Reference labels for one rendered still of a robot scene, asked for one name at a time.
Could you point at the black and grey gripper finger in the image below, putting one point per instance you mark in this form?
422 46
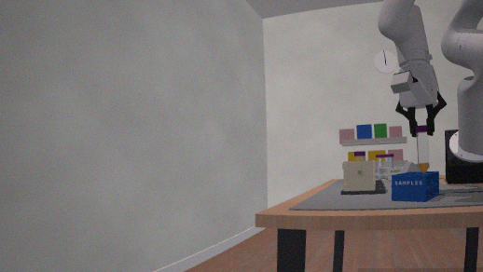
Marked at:
410 115
432 112

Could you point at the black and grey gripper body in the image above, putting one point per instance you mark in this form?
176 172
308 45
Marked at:
422 92

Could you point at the blue tube rack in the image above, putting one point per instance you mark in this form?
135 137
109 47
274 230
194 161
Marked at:
417 186

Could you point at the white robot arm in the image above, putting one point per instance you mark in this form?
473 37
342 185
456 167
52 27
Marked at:
461 44

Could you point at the white tube rack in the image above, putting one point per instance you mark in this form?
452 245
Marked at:
391 171

